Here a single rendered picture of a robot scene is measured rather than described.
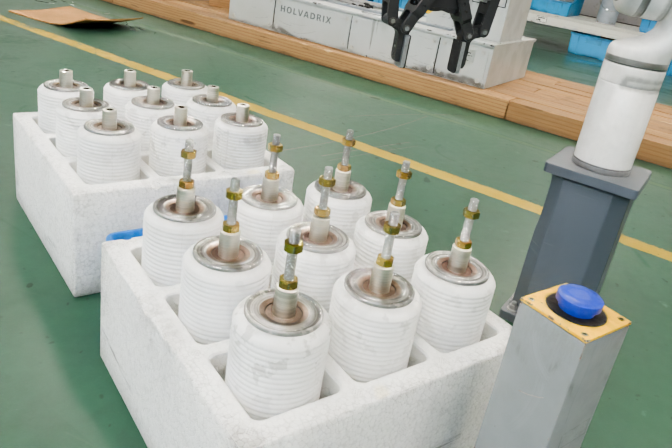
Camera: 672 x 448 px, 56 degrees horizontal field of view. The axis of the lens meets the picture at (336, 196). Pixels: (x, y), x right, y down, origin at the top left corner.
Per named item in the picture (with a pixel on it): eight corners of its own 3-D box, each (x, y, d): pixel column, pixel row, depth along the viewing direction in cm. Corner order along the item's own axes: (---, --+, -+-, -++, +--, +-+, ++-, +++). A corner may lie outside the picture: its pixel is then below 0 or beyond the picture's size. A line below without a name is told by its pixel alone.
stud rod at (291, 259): (292, 299, 59) (303, 228, 56) (287, 304, 58) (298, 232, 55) (283, 296, 59) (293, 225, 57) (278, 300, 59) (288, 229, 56)
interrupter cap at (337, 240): (307, 260, 70) (308, 255, 70) (274, 230, 75) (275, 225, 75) (361, 250, 74) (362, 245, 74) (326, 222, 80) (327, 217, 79)
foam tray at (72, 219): (196, 178, 149) (201, 105, 142) (283, 254, 121) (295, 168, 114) (16, 198, 125) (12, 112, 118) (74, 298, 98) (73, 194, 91)
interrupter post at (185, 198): (176, 205, 77) (178, 181, 76) (196, 208, 78) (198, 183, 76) (172, 214, 75) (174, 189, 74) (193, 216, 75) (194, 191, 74)
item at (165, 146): (187, 205, 119) (194, 114, 112) (210, 227, 112) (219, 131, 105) (138, 212, 113) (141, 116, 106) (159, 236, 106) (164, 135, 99)
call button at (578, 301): (568, 297, 59) (575, 278, 58) (606, 320, 56) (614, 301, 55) (542, 306, 56) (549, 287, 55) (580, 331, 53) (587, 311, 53)
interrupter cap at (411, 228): (368, 237, 78) (369, 232, 77) (360, 212, 84) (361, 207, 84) (427, 243, 79) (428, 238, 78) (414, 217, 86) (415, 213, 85)
